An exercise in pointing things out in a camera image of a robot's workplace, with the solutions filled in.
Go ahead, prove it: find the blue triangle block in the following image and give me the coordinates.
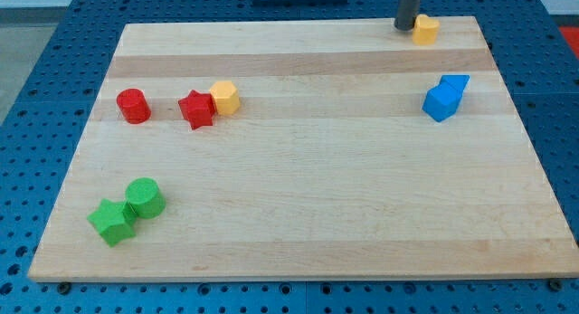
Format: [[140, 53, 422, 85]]
[[440, 74, 470, 98]]

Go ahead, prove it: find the yellow hexagon block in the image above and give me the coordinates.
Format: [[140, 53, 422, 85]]
[[209, 81, 241, 115]]

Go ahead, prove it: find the red cylinder block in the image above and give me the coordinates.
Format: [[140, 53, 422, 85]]
[[116, 88, 151, 124]]

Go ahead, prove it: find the green star block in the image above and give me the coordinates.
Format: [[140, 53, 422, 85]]
[[87, 199, 137, 247]]

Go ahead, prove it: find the blue cube block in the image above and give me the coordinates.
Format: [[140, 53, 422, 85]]
[[422, 82, 460, 122]]

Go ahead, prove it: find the yellow heart block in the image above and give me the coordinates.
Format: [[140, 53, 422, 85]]
[[412, 14, 441, 46]]

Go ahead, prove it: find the red star block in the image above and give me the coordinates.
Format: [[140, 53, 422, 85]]
[[178, 90, 215, 130]]

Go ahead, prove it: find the green cylinder block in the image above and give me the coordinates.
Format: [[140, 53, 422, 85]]
[[125, 177, 166, 219]]

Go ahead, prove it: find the black cylindrical robot arm tip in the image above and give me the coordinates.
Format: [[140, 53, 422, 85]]
[[394, 0, 421, 32]]

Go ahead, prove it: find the wooden board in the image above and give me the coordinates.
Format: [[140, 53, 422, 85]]
[[28, 16, 578, 282]]

